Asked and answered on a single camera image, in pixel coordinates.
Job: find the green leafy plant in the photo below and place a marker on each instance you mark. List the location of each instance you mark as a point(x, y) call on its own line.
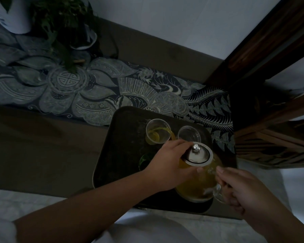
point(58, 25)

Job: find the person's white clothing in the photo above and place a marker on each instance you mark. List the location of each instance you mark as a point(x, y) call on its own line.
point(147, 231)

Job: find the person's left thumb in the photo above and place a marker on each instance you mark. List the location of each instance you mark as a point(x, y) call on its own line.
point(194, 173)

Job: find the dark rectangular tea tray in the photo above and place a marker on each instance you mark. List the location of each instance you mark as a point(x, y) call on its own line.
point(124, 149)

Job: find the empty clear glass cup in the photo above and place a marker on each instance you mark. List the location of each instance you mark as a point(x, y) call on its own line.
point(189, 134)

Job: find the green glass cup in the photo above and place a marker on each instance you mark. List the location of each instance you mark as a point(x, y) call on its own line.
point(145, 161)

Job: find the person's right forearm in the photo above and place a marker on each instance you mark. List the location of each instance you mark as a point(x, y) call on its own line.
point(286, 225)

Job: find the dark patterned table runner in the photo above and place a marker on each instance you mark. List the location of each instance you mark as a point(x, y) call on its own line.
point(103, 98)

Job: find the person's right thumb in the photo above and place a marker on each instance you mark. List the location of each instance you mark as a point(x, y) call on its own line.
point(225, 173)

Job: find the steel teapot lid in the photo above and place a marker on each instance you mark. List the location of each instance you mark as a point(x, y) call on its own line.
point(199, 154)

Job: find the dark wooden chair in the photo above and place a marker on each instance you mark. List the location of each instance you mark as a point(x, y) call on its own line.
point(273, 98)

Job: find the person's left forearm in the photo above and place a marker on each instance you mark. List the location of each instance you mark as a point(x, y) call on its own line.
point(86, 210)

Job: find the glass teapot with yellow tea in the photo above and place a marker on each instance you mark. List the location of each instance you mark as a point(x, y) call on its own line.
point(200, 184)

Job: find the small white plant pot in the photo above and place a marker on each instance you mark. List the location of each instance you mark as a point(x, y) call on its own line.
point(87, 39)

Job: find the large white plant pot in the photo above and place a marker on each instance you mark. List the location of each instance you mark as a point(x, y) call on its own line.
point(14, 18)

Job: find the person's right hand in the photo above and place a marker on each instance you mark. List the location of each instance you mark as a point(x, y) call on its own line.
point(245, 192)

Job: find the glass cup with yellow tea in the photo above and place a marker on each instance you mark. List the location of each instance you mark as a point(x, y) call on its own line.
point(157, 134)

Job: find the person's left hand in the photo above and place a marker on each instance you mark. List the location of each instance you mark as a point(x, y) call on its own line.
point(167, 169)

